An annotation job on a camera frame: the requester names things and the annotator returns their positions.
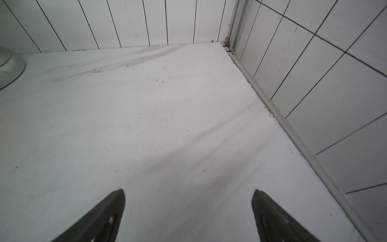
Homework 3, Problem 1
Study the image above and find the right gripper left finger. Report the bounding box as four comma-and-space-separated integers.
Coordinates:
54, 189, 126, 242

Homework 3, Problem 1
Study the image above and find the silver cup tree stand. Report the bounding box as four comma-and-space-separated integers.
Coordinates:
0, 47, 26, 89

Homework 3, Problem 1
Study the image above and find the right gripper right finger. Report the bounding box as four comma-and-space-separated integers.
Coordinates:
252, 190, 319, 242

